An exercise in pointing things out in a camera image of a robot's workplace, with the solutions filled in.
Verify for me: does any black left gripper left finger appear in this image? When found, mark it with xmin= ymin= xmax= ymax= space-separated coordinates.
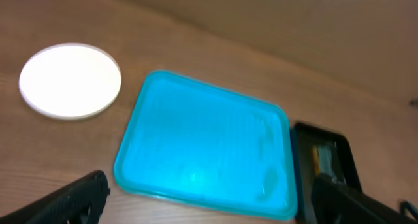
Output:
xmin=1 ymin=170 xmax=110 ymax=224

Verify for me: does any black rectangular water tray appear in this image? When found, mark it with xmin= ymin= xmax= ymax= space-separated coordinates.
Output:
xmin=290 ymin=121 xmax=362 ymax=223

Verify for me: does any white plate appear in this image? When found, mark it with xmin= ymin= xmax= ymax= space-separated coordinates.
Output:
xmin=18 ymin=43 xmax=121 ymax=120

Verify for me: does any teal plastic tray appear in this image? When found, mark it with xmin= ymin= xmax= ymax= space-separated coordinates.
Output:
xmin=114 ymin=71 xmax=298 ymax=221

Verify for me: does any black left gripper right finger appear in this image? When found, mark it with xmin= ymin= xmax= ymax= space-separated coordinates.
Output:
xmin=311 ymin=174 xmax=417 ymax=224

